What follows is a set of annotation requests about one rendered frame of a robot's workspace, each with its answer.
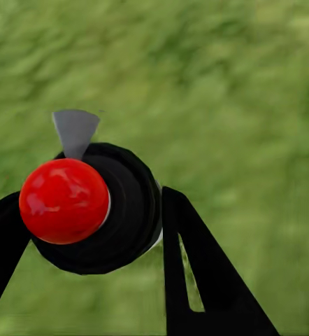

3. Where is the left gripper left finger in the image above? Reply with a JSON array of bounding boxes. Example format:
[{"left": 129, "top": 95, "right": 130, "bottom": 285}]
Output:
[{"left": 0, "top": 191, "right": 31, "bottom": 298}]

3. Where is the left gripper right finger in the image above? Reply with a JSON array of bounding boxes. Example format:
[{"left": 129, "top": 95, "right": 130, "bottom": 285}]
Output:
[{"left": 162, "top": 185, "right": 280, "bottom": 336}]

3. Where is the pesticide atomizer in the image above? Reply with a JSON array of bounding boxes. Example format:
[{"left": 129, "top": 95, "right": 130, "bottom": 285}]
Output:
[{"left": 19, "top": 108, "right": 164, "bottom": 275}]

